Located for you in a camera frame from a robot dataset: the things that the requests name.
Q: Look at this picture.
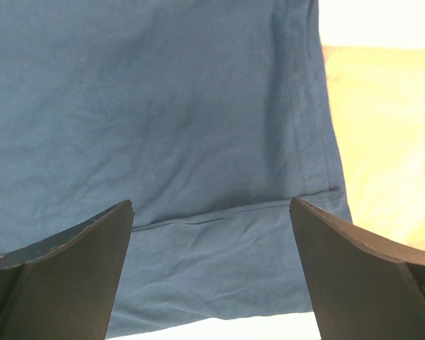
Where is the dark blue t shirt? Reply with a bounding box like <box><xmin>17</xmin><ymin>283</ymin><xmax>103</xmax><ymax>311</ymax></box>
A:
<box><xmin>0</xmin><ymin>1</ymin><xmax>351</xmax><ymax>338</ymax></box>

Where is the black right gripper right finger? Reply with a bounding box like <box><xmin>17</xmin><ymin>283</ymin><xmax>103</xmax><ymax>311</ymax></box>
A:
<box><xmin>290</xmin><ymin>198</ymin><xmax>425</xmax><ymax>340</ymax></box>

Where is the beige folded t shirt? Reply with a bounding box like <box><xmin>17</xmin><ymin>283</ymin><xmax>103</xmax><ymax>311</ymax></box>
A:
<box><xmin>323</xmin><ymin>46</ymin><xmax>425</xmax><ymax>251</ymax></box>

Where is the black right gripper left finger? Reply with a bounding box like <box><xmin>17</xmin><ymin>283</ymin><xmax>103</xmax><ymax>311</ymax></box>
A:
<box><xmin>0</xmin><ymin>200</ymin><xmax>134</xmax><ymax>339</ymax></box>

